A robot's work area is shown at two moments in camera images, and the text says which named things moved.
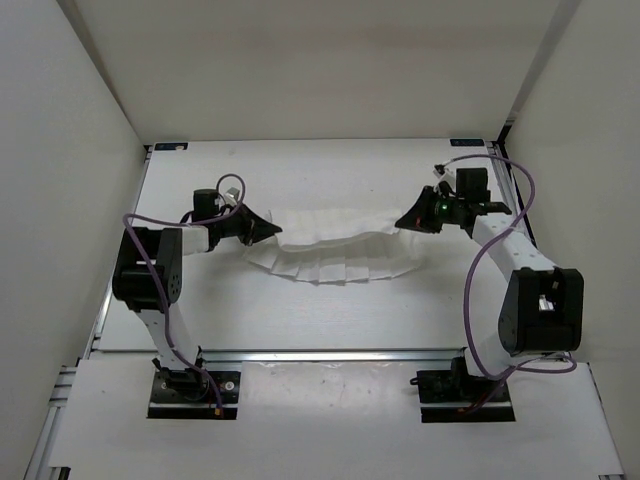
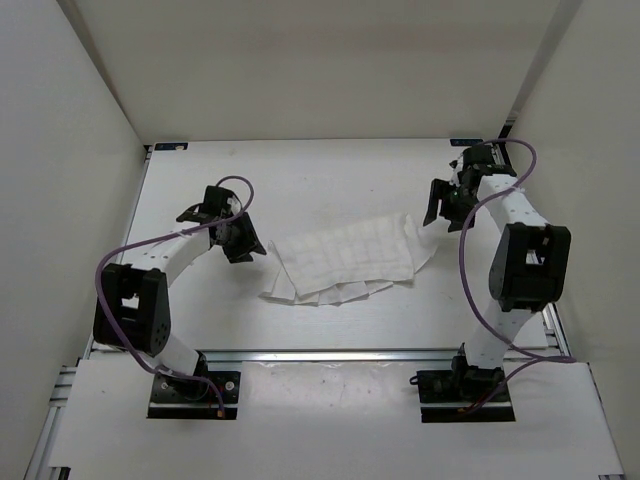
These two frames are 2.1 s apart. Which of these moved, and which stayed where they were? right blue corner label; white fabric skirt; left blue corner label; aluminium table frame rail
Moved: white fabric skirt
Stayed: left blue corner label; aluminium table frame rail; right blue corner label
